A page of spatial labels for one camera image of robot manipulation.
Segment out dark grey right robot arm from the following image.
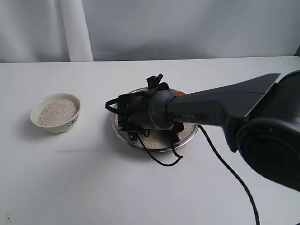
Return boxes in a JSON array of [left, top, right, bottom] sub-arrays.
[[116, 71, 300, 190]]

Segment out black camera cable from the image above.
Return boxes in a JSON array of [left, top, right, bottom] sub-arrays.
[[104, 97, 260, 225]]

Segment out round metal rice tray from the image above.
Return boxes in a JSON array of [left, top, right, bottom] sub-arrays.
[[111, 86, 200, 152]]

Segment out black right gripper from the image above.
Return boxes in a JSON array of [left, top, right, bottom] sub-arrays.
[[117, 90, 173, 131]]

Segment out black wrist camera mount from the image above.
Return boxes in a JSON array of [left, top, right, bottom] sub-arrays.
[[147, 74, 170, 91]]

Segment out small white ceramic bowl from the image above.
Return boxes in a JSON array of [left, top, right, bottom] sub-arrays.
[[30, 93, 81, 133]]

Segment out white backdrop curtain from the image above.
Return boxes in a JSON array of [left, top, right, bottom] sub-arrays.
[[0, 0, 93, 63]]

